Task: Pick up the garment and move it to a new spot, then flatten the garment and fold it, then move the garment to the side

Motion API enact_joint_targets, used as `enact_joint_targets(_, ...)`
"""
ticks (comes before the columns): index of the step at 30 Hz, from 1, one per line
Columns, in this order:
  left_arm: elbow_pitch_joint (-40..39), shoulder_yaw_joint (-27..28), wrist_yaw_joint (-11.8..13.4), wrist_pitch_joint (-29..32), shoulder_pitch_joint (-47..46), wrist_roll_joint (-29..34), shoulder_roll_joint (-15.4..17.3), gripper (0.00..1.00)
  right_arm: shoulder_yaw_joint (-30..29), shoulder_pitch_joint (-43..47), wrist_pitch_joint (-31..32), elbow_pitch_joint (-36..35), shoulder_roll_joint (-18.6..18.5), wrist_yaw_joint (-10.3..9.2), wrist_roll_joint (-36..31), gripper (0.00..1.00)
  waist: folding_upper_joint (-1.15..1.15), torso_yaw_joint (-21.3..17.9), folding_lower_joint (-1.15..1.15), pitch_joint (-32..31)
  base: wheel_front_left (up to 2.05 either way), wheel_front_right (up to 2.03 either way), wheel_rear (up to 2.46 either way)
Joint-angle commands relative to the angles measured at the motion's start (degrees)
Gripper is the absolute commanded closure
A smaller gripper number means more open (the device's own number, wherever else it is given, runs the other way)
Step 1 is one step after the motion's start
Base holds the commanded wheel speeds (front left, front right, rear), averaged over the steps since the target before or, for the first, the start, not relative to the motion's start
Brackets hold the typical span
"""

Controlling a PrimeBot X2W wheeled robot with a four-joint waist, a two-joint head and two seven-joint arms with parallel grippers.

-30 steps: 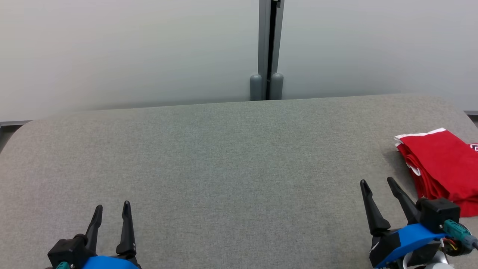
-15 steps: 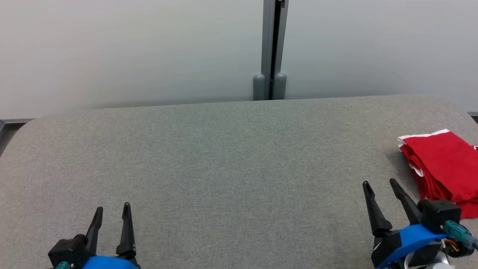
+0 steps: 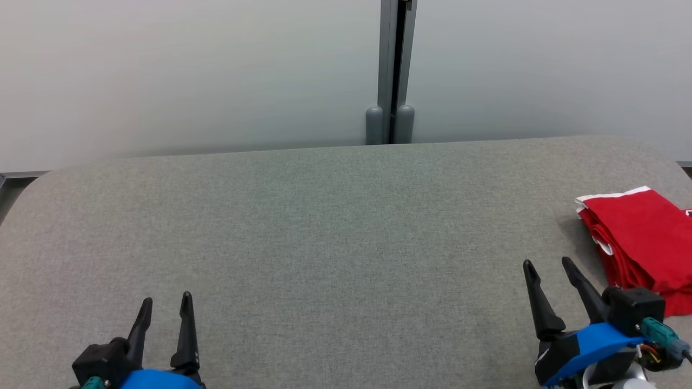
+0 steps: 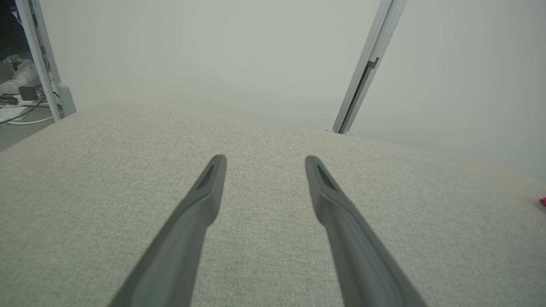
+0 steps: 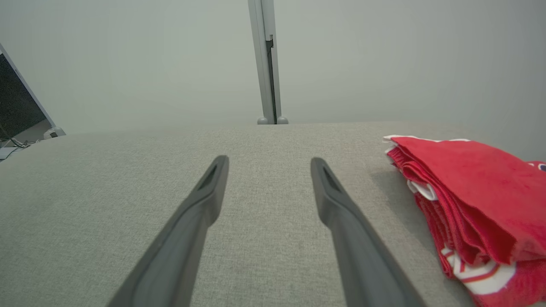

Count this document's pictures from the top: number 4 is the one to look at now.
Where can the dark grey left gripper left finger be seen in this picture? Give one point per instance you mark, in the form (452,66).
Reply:
(183,238)

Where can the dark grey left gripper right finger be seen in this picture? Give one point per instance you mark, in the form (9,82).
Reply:
(358,256)

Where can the red jersey white striped sleeves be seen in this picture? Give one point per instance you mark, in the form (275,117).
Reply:
(543,202)

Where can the black power adapter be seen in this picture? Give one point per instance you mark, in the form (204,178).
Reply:
(28,93)

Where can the white sneaker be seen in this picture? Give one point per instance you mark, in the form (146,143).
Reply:
(23,79)

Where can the dark trouser leg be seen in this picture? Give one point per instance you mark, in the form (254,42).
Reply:
(10,25)

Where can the grey partition post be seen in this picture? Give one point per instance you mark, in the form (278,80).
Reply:
(45,64)
(377,42)

